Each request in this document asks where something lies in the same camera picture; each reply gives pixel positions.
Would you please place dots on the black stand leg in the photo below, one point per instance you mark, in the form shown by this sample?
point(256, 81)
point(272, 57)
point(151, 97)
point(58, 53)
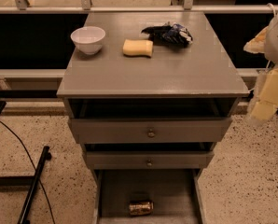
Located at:
point(35, 180)

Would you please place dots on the grey middle drawer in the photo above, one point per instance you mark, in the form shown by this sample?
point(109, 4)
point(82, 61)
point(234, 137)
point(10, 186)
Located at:
point(111, 160)

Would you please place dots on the yellow sponge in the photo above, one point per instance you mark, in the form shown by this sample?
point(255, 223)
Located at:
point(138, 48)

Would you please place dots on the grey open bottom drawer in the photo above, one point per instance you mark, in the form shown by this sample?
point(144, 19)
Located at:
point(175, 194)

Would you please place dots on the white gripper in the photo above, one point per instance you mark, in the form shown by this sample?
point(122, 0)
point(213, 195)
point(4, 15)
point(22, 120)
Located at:
point(263, 110)

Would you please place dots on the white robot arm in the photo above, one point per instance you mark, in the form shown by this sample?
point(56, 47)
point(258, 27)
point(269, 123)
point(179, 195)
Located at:
point(271, 55)

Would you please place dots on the white bowl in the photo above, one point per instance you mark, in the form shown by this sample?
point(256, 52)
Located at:
point(88, 39)

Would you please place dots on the metal railing frame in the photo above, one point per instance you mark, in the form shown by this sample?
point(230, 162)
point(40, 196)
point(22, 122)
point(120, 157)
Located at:
point(36, 8)

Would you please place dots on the grey top drawer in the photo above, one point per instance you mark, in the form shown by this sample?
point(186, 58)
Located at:
point(136, 131)

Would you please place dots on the blue crumpled chip bag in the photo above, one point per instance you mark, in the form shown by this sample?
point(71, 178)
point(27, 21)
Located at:
point(174, 33)

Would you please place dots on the grey wooden drawer cabinet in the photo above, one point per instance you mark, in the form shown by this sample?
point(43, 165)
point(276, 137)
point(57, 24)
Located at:
point(198, 104)

